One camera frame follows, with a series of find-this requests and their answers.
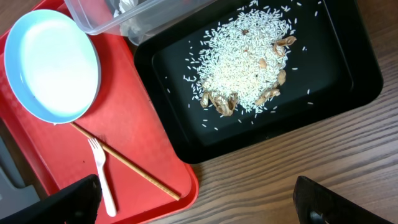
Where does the white plastic fork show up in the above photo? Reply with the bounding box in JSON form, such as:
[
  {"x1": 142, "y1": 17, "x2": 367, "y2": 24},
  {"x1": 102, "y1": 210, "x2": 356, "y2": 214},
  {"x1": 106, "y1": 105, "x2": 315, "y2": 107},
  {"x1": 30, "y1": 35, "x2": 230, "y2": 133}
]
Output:
[{"x1": 88, "y1": 138, "x2": 117, "y2": 217}]

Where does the grey dishwasher rack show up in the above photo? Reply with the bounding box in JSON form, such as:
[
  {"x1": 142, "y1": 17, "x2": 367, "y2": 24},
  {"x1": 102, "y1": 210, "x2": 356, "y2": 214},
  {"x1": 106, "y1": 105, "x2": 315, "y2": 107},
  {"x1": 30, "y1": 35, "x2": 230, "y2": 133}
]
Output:
[{"x1": 0, "y1": 139, "x2": 40, "y2": 219}]

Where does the wooden chopstick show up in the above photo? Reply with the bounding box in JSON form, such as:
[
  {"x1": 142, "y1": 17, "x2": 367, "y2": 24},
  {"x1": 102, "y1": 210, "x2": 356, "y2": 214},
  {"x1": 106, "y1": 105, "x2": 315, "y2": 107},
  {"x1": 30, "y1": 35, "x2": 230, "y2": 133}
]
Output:
[{"x1": 70, "y1": 123, "x2": 180, "y2": 201}]

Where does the crumpled white wrapper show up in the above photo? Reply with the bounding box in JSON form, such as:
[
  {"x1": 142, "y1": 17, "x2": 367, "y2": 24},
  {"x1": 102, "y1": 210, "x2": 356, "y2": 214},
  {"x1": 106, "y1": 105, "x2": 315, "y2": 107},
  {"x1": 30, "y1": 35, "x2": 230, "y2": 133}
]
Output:
[{"x1": 113, "y1": 0, "x2": 141, "y2": 36}]

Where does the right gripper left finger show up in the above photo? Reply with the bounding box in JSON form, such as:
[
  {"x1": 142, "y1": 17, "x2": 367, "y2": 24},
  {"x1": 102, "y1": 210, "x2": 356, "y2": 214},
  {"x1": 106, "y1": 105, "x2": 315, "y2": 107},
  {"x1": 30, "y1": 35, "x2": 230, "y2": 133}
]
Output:
[{"x1": 1, "y1": 174, "x2": 102, "y2": 224}]

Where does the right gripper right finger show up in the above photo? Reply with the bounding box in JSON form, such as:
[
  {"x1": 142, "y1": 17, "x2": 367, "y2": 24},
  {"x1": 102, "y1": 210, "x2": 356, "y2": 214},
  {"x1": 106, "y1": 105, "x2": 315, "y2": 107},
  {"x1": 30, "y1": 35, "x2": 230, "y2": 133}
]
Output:
[{"x1": 293, "y1": 175, "x2": 392, "y2": 224}]

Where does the black waste tray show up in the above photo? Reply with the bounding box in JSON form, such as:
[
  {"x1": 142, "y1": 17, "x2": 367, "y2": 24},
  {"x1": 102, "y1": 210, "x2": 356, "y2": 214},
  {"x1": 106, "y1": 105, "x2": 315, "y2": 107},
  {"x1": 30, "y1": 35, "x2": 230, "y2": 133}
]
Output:
[{"x1": 134, "y1": 0, "x2": 383, "y2": 164}]

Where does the food scraps and rice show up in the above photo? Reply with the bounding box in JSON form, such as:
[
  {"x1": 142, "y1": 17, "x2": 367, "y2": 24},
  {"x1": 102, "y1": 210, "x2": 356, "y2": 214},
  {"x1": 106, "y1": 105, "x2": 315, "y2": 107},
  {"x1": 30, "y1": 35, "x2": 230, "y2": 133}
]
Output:
[{"x1": 164, "y1": 0, "x2": 321, "y2": 131}]

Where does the light blue plate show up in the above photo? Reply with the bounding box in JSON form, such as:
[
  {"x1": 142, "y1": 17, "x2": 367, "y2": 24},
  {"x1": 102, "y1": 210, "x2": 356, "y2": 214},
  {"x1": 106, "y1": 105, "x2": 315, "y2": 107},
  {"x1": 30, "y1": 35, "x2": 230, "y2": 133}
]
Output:
[{"x1": 4, "y1": 9, "x2": 101, "y2": 124}]

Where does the clear plastic bin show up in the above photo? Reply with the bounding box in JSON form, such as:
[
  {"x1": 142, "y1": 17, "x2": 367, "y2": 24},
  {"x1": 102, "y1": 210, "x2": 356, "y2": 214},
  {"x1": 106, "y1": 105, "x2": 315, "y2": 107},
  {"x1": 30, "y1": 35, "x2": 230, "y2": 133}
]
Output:
[{"x1": 65, "y1": 0, "x2": 213, "y2": 45}]

